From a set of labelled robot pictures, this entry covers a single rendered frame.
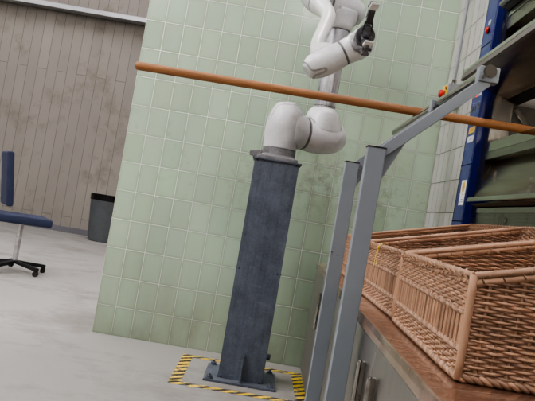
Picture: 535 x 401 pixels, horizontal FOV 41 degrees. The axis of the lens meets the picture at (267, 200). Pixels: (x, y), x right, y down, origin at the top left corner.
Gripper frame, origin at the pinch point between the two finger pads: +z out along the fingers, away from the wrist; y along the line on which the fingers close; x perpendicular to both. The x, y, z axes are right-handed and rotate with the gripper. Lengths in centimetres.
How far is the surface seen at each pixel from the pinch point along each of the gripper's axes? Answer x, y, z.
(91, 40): 309, -122, -746
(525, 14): -55, -15, -8
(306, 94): 18.7, 29.9, 7.7
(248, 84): 38.8, 30.1, 7.8
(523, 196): -50, 54, 36
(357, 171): 1, 56, 44
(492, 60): -40.9, 8.6, 11.2
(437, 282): -4, 78, 132
